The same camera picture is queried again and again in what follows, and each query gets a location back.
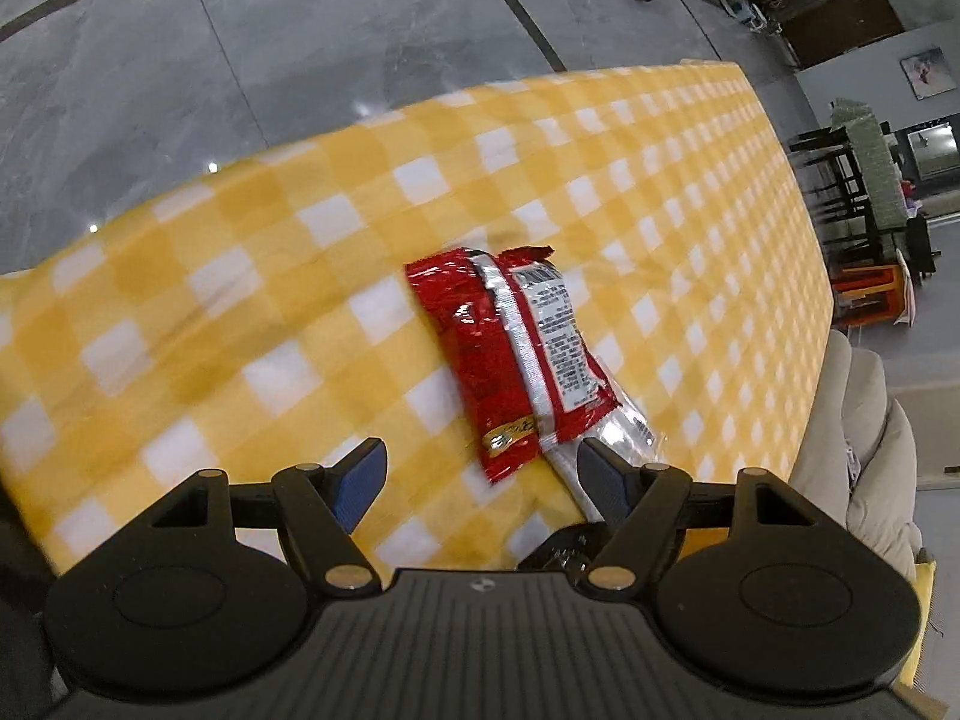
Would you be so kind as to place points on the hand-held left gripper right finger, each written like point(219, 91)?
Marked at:
point(609, 484)

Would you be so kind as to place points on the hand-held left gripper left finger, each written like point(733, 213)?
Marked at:
point(360, 484)

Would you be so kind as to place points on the clear plastic snack packet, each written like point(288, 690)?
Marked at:
point(626, 427)

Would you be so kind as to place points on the red white snack packet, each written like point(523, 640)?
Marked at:
point(480, 345)

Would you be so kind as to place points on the yellow checked tablecloth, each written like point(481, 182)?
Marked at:
point(225, 277)

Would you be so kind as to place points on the beige sofa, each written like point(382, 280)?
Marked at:
point(862, 420)

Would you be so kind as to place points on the orange stool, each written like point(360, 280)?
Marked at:
point(874, 292)

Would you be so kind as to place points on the yellow cushion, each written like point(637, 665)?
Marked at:
point(921, 615)

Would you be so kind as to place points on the black dining chair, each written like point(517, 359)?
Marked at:
point(832, 187)

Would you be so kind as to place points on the dark wooden cabinet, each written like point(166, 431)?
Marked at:
point(840, 26)

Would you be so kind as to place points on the framed wall picture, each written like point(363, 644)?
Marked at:
point(928, 73)

